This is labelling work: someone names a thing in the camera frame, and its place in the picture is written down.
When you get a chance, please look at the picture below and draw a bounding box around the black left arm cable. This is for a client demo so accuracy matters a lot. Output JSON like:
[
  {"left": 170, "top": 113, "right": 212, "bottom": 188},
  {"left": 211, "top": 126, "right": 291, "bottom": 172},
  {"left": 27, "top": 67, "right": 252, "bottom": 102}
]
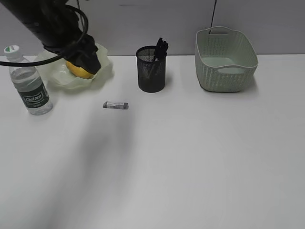
[{"left": 0, "top": 4, "right": 89, "bottom": 67}]

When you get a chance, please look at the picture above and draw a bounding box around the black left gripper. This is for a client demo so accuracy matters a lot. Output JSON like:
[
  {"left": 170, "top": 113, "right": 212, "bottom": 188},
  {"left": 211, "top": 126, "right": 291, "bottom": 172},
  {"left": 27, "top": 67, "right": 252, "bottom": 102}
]
[{"left": 41, "top": 31, "right": 101, "bottom": 73}]

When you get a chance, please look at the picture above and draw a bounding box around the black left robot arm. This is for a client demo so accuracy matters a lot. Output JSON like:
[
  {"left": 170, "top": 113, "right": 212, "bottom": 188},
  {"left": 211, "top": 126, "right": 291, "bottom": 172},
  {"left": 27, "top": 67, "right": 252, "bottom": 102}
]
[{"left": 0, "top": 0, "right": 101, "bottom": 74}]

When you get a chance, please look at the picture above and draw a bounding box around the pale green wavy glass bowl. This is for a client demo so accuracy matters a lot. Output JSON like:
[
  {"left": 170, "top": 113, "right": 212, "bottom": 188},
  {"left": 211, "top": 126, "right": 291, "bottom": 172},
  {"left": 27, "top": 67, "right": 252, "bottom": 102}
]
[{"left": 36, "top": 43, "right": 113, "bottom": 90}]

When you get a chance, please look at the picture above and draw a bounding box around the black cable behind left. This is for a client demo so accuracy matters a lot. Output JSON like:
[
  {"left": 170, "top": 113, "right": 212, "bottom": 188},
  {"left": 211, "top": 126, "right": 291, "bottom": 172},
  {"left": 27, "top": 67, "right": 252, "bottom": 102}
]
[{"left": 76, "top": 0, "right": 89, "bottom": 39}]

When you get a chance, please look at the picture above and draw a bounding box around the grey white eraser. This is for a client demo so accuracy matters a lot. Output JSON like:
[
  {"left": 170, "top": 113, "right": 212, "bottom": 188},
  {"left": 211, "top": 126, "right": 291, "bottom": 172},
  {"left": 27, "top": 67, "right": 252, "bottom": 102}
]
[{"left": 103, "top": 101, "right": 129, "bottom": 110}]

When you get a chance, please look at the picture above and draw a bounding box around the black cable behind right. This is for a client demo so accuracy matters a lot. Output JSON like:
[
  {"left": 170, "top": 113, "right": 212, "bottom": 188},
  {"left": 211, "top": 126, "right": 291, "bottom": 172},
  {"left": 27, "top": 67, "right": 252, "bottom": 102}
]
[{"left": 210, "top": 0, "right": 218, "bottom": 29}]

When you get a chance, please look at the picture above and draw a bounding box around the black marker pen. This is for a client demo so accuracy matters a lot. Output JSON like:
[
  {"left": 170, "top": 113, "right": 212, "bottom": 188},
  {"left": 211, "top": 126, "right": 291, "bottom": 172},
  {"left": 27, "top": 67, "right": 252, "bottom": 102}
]
[
  {"left": 154, "top": 38, "right": 168, "bottom": 60},
  {"left": 153, "top": 38, "right": 165, "bottom": 62},
  {"left": 155, "top": 41, "right": 169, "bottom": 61}
]

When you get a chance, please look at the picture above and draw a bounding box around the yellow mango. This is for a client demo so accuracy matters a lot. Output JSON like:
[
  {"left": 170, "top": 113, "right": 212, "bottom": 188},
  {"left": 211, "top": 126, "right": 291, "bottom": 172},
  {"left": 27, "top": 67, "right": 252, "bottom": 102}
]
[{"left": 65, "top": 61, "right": 94, "bottom": 80}]

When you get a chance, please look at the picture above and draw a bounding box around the black mesh pen holder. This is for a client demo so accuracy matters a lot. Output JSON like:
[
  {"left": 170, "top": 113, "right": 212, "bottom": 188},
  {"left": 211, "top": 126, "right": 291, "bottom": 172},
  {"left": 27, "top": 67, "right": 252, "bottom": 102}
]
[{"left": 136, "top": 46, "right": 166, "bottom": 93}]

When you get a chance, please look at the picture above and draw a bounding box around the clear water bottle green label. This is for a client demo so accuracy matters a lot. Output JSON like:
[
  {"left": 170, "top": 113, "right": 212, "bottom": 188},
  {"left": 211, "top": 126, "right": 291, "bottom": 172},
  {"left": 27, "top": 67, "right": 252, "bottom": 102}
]
[{"left": 3, "top": 44, "right": 54, "bottom": 116}]

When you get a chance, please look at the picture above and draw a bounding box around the pale green woven plastic basket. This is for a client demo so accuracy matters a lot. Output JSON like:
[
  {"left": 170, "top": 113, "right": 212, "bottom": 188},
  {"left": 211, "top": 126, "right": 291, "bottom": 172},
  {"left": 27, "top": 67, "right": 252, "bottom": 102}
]
[{"left": 195, "top": 26, "right": 258, "bottom": 93}]

